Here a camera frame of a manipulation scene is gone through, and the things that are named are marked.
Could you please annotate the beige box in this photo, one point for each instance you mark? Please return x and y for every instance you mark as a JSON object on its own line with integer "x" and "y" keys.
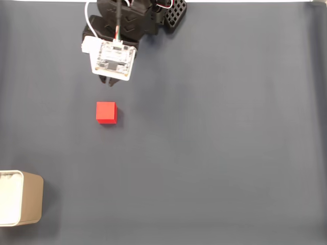
{"x": 30, "y": 199}

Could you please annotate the grey table mat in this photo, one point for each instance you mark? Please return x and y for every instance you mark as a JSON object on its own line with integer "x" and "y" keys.
{"x": 204, "y": 153}

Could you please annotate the white camera circuit board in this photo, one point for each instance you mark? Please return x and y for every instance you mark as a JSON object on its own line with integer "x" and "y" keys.
{"x": 113, "y": 58}

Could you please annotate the red cube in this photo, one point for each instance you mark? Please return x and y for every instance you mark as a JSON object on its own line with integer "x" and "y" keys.
{"x": 106, "y": 111}

